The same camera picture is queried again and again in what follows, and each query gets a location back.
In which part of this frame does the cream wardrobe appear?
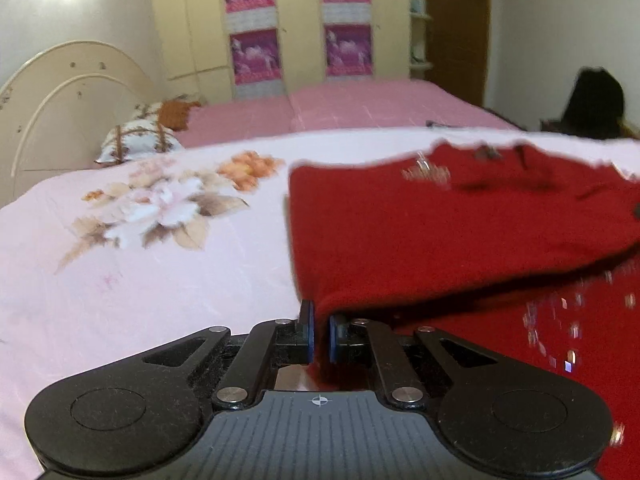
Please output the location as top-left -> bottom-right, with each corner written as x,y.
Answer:
149,0 -> 433,101

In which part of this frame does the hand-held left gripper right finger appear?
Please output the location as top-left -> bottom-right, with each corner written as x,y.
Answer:
329,312 -> 501,413

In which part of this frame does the pink bed sheet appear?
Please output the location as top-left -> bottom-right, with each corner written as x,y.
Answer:
172,78 -> 526,148

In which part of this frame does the red knitted sweater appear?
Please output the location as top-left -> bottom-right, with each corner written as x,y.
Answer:
286,140 -> 640,480

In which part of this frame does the dark object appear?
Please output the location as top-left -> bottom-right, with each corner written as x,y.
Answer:
540,66 -> 626,139

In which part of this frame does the cream arched headboard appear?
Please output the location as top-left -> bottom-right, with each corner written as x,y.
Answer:
0,41 -> 161,208

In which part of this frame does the brown wooden door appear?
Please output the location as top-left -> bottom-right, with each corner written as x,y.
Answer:
425,0 -> 493,108

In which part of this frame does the patterned white pillow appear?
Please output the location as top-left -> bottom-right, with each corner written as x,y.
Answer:
131,101 -> 165,122
95,121 -> 187,166

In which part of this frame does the pink floral bedspread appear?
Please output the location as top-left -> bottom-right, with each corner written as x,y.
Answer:
0,127 -> 640,480

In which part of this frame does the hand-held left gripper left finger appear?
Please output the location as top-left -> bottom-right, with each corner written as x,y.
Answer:
142,301 -> 316,408

